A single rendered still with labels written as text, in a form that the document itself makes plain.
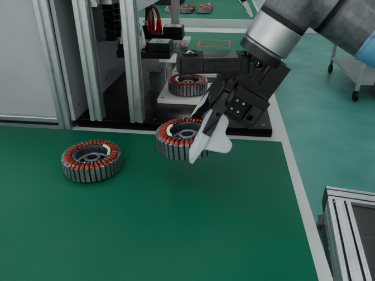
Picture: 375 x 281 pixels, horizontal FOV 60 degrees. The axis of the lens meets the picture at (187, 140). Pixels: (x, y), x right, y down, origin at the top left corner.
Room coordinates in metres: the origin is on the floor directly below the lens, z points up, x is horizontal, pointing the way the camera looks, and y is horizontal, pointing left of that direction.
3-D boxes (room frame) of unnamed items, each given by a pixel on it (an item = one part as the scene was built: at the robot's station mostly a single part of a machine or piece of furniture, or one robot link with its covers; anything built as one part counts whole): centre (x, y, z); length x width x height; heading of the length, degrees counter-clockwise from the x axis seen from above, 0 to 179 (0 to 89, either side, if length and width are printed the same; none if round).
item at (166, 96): (0.90, 0.00, 0.78); 0.15 x 0.15 x 0.01; 83
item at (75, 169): (0.54, 0.19, 0.77); 0.11 x 0.11 x 0.04
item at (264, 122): (1.02, 0.00, 0.76); 0.64 x 0.47 x 0.02; 173
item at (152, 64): (1.16, 0.11, 0.80); 0.07 x 0.05 x 0.06; 173
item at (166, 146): (0.52, 0.00, 0.83); 0.11 x 0.11 x 0.04
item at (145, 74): (0.92, 0.14, 0.80); 0.07 x 0.05 x 0.06; 173
